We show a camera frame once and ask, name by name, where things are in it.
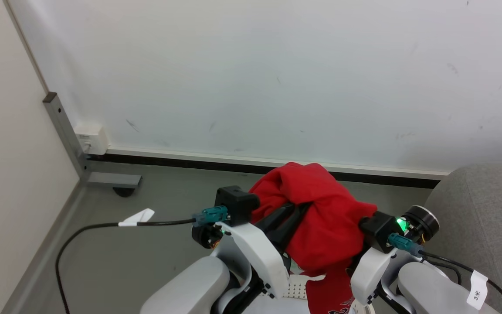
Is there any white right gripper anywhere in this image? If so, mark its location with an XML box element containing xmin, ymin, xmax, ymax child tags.
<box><xmin>350</xmin><ymin>248</ymin><xmax>403</xmax><ymax>306</ymax></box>

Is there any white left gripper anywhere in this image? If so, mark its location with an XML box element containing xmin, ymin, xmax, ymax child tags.
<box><xmin>216</xmin><ymin>203</ymin><xmax>312</xmax><ymax>300</ymax></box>

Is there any red clothing with print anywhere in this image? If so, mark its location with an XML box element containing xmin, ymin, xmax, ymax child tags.
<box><xmin>248</xmin><ymin>162</ymin><xmax>378</xmax><ymax>314</ymax></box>

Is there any white perforated laundry basket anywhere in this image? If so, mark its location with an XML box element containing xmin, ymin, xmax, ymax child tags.
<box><xmin>251</xmin><ymin>273</ymin><xmax>376</xmax><ymax>314</ymax></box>

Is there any white and black baseboard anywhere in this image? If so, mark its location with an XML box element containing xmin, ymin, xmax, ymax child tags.
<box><xmin>89</xmin><ymin>147</ymin><xmax>450</xmax><ymax>189</ymax></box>

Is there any grey fabric sofa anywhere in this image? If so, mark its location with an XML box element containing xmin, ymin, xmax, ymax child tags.
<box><xmin>423</xmin><ymin>163</ymin><xmax>502</xmax><ymax>314</ymax></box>

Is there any black cable with teal plug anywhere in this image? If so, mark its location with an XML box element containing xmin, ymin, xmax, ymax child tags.
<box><xmin>55</xmin><ymin>206</ymin><xmax>230</xmax><ymax>314</ymax></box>
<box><xmin>387</xmin><ymin>232</ymin><xmax>502</xmax><ymax>314</ymax></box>

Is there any thin black cable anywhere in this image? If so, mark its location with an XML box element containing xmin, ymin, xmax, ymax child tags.
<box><xmin>424</xmin><ymin>258</ymin><xmax>463</xmax><ymax>285</ymax></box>

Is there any white cable tag with writing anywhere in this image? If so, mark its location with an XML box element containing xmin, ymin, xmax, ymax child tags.
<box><xmin>466</xmin><ymin>270</ymin><xmax>489</xmax><ymax>311</ymax></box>

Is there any plain white cable tag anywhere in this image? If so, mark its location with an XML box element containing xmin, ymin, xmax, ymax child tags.
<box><xmin>118</xmin><ymin>208</ymin><xmax>155</xmax><ymax>227</ymax></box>

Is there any white wall socket box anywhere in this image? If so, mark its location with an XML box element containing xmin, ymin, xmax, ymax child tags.
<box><xmin>74</xmin><ymin>124</ymin><xmax>109</xmax><ymax>156</ymax></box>

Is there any grey metal frame post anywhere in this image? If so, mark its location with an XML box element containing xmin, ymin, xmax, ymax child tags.
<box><xmin>43</xmin><ymin>92</ymin><xmax>142</xmax><ymax>189</ymax></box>

